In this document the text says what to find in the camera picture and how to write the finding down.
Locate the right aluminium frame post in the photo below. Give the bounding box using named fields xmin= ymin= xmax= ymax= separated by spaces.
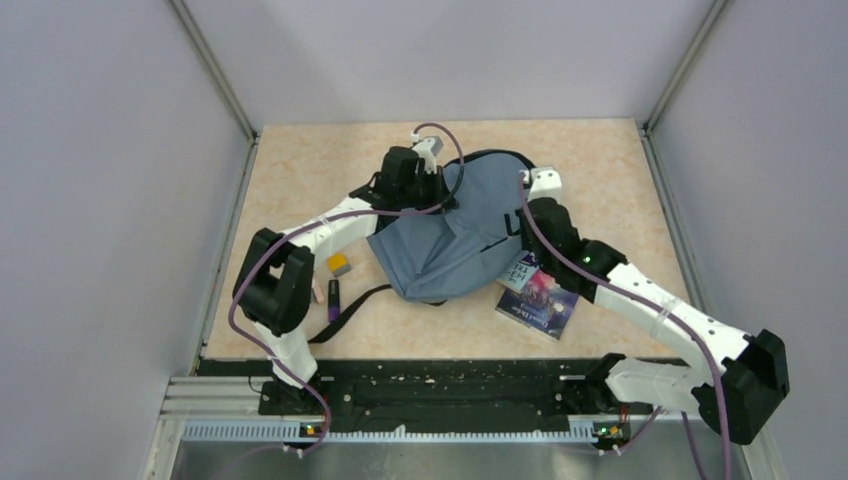
xmin=642 ymin=0 xmax=734 ymax=137

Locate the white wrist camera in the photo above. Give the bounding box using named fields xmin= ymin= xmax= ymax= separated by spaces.
xmin=522 ymin=166 xmax=563 ymax=204
xmin=410 ymin=132 xmax=444 ymax=174

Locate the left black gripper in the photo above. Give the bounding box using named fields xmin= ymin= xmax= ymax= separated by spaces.
xmin=397 ymin=165 xmax=457 ymax=214

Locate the yellow grey eraser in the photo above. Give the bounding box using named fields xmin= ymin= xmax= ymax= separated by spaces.
xmin=326 ymin=253 xmax=352 ymax=278

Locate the left aluminium frame post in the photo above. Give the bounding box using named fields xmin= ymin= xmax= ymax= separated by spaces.
xmin=165 ymin=0 xmax=259 ymax=144

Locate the blue grey backpack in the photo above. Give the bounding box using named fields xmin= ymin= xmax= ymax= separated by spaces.
xmin=311 ymin=149 xmax=535 ymax=344

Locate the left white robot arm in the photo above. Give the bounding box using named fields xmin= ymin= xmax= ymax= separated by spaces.
xmin=227 ymin=142 xmax=456 ymax=414

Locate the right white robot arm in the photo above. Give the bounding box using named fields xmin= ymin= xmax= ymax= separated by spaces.
xmin=519 ymin=197 xmax=790 ymax=445

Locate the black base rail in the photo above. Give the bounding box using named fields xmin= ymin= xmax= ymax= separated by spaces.
xmin=197 ymin=359 xmax=640 ymax=447

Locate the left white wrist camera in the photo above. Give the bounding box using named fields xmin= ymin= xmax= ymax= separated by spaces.
xmin=410 ymin=132 xmax=444 ymax=174

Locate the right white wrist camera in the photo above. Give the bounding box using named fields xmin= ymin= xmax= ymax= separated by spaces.
xmin=522 ymin=166 xmax=563 ymax=204

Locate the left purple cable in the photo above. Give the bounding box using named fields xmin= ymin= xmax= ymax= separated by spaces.
xmin=227 ymin=122 xmax=466 ymax=458

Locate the purple black highlighter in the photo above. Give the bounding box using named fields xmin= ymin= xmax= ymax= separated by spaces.
xmin=327 ymin=279 xmax=342 ymax=323

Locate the aluminium frame post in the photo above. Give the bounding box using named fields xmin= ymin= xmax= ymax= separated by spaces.
xmin=642 ymin=0 xmax=734 ymax=137
xmin=165 ymin=0 xmax=259 ymax=144

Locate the dark purple galaxy book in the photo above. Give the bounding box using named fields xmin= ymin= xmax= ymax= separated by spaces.
xmin=495 ymin=270 xmax=579 ymax=341

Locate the light blue treehouse book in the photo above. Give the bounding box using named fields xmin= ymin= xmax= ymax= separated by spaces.
xmin=496 ymin=252 xmax=539 ymax=292

